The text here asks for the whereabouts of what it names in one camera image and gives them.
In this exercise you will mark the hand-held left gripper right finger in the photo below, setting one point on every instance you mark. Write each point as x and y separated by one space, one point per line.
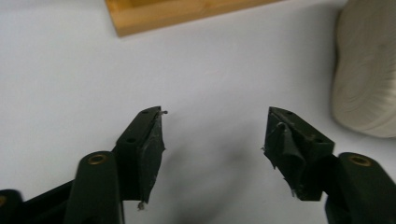
295 149

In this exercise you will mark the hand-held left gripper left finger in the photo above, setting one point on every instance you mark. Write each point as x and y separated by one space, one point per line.
141 149

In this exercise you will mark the white sneaker with yellow heel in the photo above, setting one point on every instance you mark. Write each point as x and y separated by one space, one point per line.
367 71

